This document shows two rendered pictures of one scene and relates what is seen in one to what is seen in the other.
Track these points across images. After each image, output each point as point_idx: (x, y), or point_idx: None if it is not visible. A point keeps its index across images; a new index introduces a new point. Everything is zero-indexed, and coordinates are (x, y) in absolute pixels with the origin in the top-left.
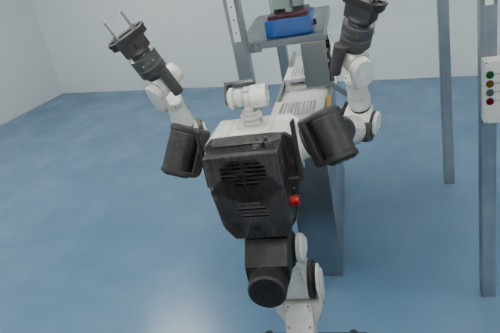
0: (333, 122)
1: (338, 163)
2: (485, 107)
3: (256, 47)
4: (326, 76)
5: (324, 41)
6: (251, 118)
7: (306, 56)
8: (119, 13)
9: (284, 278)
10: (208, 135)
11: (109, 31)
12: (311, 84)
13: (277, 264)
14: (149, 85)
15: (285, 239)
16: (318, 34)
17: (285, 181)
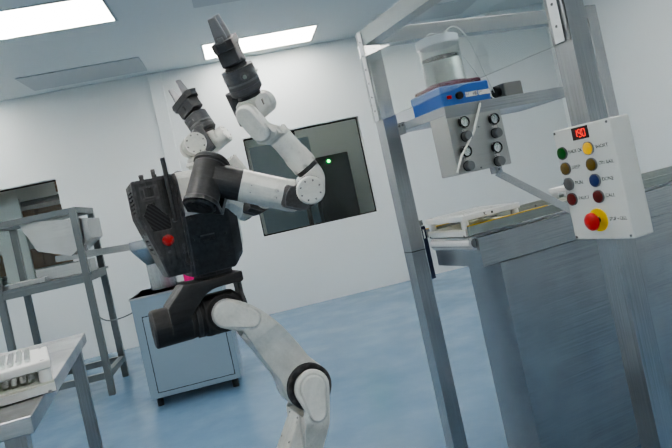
0: (195, 166)
1: (201, 210)
2: (570, 209)
3: (402, 129)
4: (454, 163)
5: (445, 118)
6: (186, 164)
7: (435, 137)
8: (175, 81)
9: (164, 321)
10: None
11: (171, 96)
12: (444, 173)
13: (167, 307)
14: None
15: (182, 286)
16: (440, 109)
17: (151, 216)
